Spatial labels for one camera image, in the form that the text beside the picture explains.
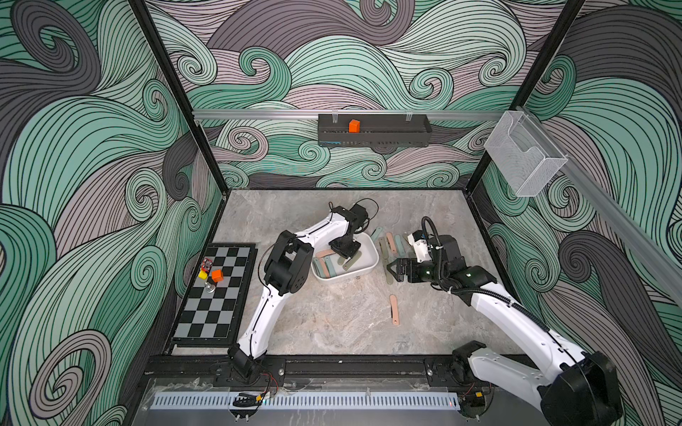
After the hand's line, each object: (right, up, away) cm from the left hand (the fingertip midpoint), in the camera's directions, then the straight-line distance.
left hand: (346, 251), depth 98 cm
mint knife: (+12, +7, +7) cm, 15 cm away
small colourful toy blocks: (-46, -7, -10) cm, 47 cm away
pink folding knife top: (-8, 0, +1) cm, 8 cm away
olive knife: (+3, -3, 0) cm, 4 cm away
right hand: (+17, -2, -17) cm, 24 cm away
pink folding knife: (+18, +3, +4) cm, 18 cm away
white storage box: (-7, -4, -3) cm, 8 cm away
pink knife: (+16, -17, -12) cm, 26 cm away
